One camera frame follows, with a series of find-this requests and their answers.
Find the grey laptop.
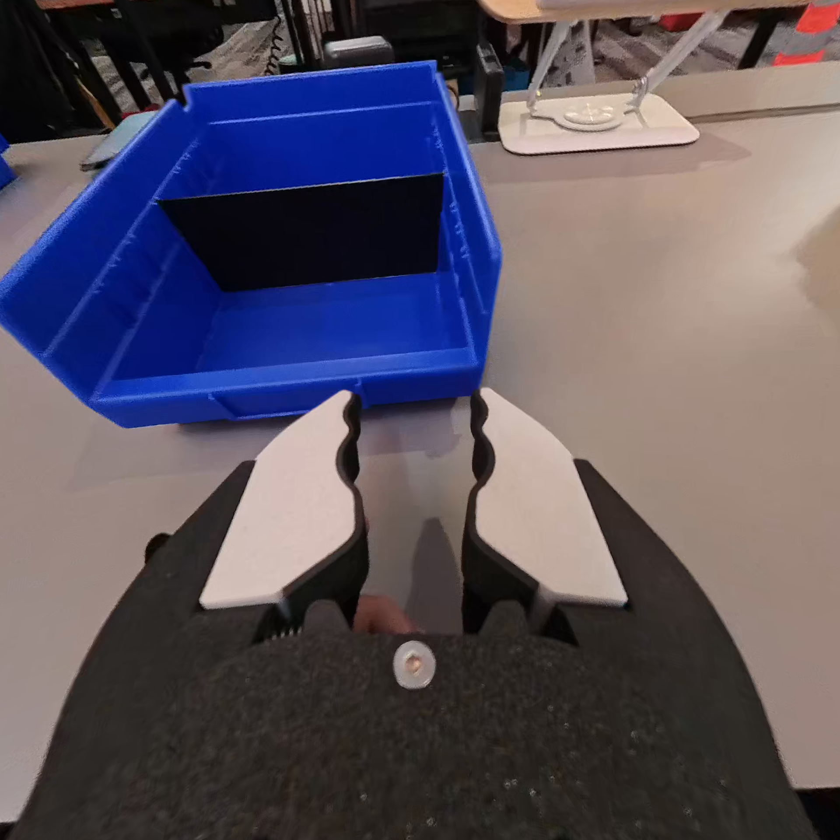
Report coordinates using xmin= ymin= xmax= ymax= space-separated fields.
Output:
xmin=80 ymin=108 xmax=158 ymax=173

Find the blue storage bin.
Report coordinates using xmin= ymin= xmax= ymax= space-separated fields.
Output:
xmin=0 ymin=60 xmax=503 ymax=429

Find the wooden stand with white base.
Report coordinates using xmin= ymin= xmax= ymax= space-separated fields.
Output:
xmin=478 ymin=0 xmax=840 ymax=156

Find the orange traffic cone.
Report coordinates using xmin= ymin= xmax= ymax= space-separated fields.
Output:
xmin=773 ymin=0 xmax=840 ymax=68

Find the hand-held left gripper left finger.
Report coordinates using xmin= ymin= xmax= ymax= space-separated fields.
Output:
xmin=199 ymin=390 xmax=370 ymax=635

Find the person's left hand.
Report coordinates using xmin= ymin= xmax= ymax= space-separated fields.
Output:
xmin=354 ymin=594 xmax=416 ymax=635

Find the black bin divider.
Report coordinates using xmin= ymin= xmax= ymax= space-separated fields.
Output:
xmin=157 ymin=172 xmax=447 ymax=293

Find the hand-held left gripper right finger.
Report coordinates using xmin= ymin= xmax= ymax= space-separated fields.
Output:
xmin=461 ymin=387 xmax=630 ymax=635

